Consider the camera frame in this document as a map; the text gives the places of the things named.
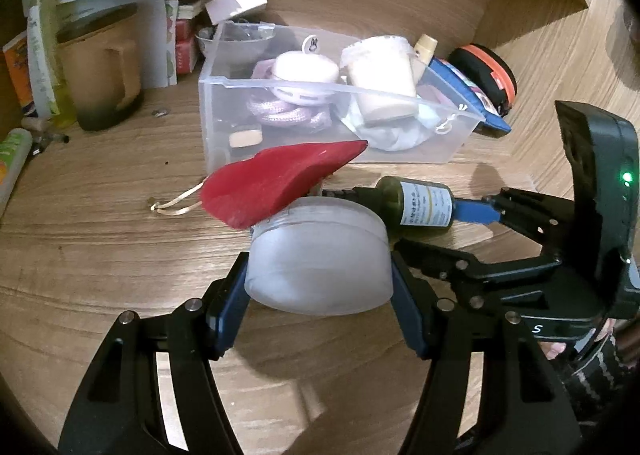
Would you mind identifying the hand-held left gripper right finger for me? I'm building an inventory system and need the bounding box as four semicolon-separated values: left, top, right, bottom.
390;251;583;455

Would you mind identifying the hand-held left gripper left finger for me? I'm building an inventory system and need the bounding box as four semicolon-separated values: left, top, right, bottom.
57;251;251;455

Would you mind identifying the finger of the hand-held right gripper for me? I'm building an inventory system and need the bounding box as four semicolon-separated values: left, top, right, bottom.
395;239;561;308
452;188;576;256

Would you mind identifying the dark green glass bottle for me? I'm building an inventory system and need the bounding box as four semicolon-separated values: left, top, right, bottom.
322;176;456;241

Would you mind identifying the frosted round plastic jar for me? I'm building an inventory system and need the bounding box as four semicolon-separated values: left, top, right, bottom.
244;198;393;318

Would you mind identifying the cream translucent jar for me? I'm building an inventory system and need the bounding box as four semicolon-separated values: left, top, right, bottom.
340;35;421;126

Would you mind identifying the small beige block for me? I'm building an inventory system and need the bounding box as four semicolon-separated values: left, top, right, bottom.
229;128;263;148

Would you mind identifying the pink rope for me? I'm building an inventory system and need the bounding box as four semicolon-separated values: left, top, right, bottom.
246;60;333;130

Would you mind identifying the clear plastic container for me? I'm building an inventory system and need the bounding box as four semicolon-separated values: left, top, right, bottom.
197;20;486;166

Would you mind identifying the white and pink round case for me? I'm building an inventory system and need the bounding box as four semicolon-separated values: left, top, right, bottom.
270;35;341;106

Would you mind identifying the person's right forearm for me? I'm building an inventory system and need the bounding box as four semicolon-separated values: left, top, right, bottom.
562;330;640;423

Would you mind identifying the person's right hand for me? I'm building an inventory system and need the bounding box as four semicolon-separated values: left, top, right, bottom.
542;341;571;362

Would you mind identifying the blue patchwork pouch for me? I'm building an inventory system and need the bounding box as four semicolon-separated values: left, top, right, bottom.
430;56;513;138

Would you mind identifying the black case orange zipper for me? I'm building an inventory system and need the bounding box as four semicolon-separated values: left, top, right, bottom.
446;44;518;117

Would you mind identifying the small beige bottle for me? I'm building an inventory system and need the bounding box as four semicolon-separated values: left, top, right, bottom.
412;34;440;81

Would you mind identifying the green and white tube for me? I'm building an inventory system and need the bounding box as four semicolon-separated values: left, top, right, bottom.
0;128;33;218

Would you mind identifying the small glass bowl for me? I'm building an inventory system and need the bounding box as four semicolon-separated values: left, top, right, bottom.
194;24;276;58

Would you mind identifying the brown frosted mug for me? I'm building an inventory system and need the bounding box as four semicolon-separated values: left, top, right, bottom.
56;2;146;132

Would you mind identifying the translucent plastic folder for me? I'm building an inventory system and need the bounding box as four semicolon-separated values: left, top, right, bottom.
131;0;172;88

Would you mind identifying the stack of books and packets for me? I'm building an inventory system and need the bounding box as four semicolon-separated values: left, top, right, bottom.
160;0;221;86

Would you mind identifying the pink and white box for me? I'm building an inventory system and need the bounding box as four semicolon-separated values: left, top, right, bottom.
205;0;268;25

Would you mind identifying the orange box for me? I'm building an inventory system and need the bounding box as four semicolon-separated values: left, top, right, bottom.
2;30;38;117

